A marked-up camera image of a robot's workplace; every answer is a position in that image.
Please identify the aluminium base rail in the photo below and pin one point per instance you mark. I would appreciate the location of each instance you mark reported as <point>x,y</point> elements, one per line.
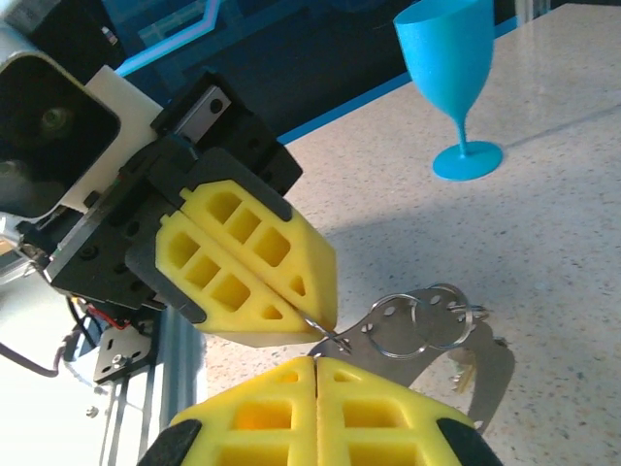
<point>179,369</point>

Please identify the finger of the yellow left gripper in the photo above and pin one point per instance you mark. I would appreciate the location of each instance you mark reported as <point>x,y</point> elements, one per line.
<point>310,272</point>
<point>233,315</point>

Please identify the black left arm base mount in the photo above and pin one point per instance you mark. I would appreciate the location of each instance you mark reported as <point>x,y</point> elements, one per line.
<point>131,349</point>

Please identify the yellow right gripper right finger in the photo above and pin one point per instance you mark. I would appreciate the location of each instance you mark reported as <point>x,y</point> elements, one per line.
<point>388,427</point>

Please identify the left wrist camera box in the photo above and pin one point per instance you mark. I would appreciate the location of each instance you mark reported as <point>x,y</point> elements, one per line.
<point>48,121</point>

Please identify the blue plastic goblet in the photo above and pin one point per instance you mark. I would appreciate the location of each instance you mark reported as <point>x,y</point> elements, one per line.
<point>446,58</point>

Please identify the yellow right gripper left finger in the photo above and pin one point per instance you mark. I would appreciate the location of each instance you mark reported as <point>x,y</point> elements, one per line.
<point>252,427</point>

